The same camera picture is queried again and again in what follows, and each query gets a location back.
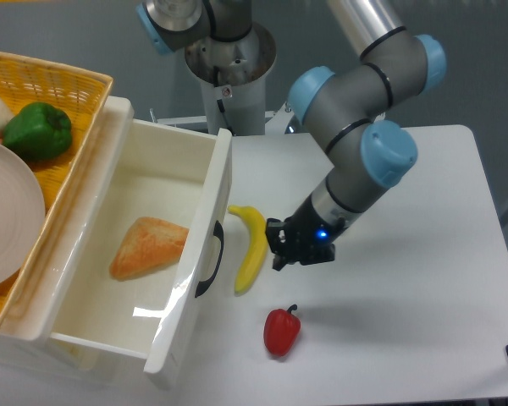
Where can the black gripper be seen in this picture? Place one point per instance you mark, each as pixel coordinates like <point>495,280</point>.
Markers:
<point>304,237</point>

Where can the white top drawer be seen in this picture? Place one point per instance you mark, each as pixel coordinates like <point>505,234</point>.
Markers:
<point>197,172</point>

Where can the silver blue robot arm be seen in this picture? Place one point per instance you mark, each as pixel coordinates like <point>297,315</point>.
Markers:
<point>342,112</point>

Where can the white drawer cabinet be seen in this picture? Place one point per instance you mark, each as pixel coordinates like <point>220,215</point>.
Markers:
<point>46,321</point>

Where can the yellow banana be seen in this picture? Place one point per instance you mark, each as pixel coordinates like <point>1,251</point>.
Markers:
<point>257,250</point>

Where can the red bell pepper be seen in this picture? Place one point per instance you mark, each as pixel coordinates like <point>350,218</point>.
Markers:
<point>280,331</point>

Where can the toy bread slice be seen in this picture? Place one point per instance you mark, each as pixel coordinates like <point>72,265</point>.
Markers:
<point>149,243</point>

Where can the yellow woven basket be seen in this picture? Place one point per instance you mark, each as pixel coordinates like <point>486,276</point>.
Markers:
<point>81,94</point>

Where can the green bell pepper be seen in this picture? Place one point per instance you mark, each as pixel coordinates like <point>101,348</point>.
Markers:
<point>39,132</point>

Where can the pink plate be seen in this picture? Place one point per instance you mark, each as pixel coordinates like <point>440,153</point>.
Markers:
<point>22,212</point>

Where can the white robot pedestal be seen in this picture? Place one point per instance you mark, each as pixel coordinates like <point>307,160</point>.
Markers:
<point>231,65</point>

